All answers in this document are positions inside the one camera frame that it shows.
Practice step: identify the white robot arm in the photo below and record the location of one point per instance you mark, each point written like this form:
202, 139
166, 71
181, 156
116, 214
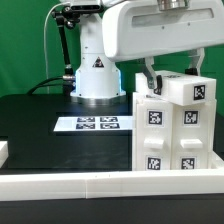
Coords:
97, 78

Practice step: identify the white cabinet top block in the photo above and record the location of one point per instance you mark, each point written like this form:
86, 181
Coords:
178, 88

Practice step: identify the white cabinet body box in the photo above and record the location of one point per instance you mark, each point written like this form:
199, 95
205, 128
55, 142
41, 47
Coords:
171, 137

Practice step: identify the white obstacle fence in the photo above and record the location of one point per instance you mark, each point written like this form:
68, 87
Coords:
113, 184

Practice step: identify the white marker base sheet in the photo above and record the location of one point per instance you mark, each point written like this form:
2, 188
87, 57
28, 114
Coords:
93, 123

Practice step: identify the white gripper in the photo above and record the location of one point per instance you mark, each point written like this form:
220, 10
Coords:
138, 28

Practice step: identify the white cabinet door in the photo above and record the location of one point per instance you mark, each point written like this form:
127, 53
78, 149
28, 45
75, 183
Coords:
192, 137
153, 134

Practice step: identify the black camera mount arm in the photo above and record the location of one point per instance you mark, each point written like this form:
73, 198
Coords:
65, 40

